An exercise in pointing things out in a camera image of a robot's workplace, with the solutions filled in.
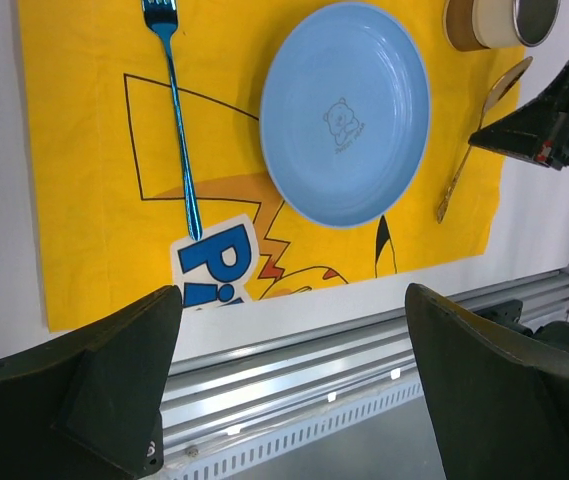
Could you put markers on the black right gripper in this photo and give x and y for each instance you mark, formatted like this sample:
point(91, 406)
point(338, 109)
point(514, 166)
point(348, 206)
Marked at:
point(537, 132)

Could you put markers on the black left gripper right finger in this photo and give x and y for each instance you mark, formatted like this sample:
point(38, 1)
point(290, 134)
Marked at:
point(498, 400)

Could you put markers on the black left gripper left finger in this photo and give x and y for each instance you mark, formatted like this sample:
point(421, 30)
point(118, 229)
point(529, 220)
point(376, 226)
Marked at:
point(86, 405)

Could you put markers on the steel cup with brown base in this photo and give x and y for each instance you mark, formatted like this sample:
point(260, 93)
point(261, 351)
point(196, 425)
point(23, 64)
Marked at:
point(473, 25)

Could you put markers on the light blue plastic plate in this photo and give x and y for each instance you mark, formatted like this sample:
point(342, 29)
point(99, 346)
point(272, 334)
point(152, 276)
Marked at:
point(345, 115)

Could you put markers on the yellow printed cloth mat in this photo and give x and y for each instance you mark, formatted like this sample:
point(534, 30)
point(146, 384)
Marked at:
point(107, 166)

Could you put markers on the blue metal fork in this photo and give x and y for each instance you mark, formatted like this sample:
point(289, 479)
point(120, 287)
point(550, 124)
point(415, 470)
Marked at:
point(161, 18)

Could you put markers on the aluminium table edge rail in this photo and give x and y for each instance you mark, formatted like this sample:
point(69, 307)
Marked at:
point(251, 365)

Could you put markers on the perforated metal cable tray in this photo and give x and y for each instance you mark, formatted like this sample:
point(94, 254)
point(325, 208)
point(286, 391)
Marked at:
point(249, 447)

